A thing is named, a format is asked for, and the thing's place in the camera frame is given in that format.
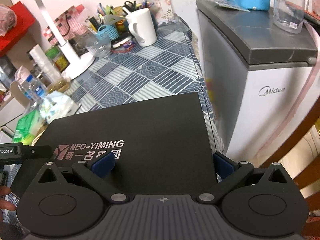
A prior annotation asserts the black box lid with logo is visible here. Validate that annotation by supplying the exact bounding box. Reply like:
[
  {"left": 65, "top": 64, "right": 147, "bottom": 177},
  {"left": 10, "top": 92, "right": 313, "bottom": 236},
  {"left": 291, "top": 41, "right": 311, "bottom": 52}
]
[{"left": 37, "top": 92, "right": 216, "bottom": 194}]

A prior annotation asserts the person's left hand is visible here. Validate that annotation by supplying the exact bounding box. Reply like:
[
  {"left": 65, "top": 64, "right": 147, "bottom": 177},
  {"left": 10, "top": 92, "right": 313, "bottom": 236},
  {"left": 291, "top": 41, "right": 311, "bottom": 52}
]
[{"left": 0, "top": 186, "right": 16, "bottom": 223}]

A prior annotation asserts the light blue tissue pack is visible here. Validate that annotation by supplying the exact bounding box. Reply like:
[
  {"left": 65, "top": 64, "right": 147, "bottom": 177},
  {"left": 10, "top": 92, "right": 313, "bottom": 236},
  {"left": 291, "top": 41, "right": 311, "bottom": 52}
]
[{"left": 40, "top": 91, "right": 81, "bottom": 124}]

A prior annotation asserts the small water bottle blue label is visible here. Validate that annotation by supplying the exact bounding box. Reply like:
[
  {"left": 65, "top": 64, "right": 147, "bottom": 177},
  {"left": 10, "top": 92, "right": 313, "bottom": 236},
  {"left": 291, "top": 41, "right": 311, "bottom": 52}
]
[{"left": 15, "top": 66, "right": 47, "bottom": 103}]

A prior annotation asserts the wooden chair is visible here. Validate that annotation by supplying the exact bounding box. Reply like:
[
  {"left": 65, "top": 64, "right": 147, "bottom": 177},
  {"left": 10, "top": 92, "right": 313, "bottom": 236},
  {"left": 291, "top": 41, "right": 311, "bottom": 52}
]
[{"left": 260, "top": 100, "right": 319, "bottom": 239}]

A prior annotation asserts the white desk lamp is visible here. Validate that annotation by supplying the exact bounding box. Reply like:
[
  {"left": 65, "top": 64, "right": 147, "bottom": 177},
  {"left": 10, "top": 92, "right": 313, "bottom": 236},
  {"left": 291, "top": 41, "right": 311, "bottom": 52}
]
[{"left": 35, "top": 0, "right": 95, "bottom": 80}]

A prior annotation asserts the white Midea freezer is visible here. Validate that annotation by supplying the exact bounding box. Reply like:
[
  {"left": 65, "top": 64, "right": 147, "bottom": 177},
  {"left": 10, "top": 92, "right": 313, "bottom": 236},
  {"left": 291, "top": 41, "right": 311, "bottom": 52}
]
[{"left": 196, "top": 0, "right": 319, "bottom": 161}]

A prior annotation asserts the clear glass bowl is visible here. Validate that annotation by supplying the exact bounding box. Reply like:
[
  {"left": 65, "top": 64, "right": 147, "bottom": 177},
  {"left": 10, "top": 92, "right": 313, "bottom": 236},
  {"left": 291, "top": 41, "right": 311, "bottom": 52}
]
[{"left": 85, "top": 36, "right": 111, "bottom": 59}]

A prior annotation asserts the patterned blue tablecloth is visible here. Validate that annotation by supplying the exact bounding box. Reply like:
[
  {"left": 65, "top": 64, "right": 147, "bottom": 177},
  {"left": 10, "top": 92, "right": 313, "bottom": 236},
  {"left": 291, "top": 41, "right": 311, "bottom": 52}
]
[{"left": 66, "top": 20, "right": 223, "bottom": 153}]

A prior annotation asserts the red bag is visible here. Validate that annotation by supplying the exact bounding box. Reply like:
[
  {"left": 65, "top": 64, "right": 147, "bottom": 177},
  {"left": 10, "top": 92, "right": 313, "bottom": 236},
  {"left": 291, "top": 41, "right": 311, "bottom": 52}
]
[{"left": 0, "top": 0, "right": 36, "bottom": 58}]

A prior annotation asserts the white mug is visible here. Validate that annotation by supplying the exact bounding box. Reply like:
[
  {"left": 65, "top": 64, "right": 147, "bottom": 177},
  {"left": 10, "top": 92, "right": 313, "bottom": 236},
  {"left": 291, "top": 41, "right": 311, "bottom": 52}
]
[{"left": 125, "top": 8, "right": 157, "bottom": 47}]

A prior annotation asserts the clear plastic water jug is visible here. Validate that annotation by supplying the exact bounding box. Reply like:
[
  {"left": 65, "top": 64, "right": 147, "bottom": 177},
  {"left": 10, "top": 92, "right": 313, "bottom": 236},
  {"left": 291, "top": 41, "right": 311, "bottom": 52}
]
[{"left": 273, "top": 0, "right": 305, "bottom": 34}]

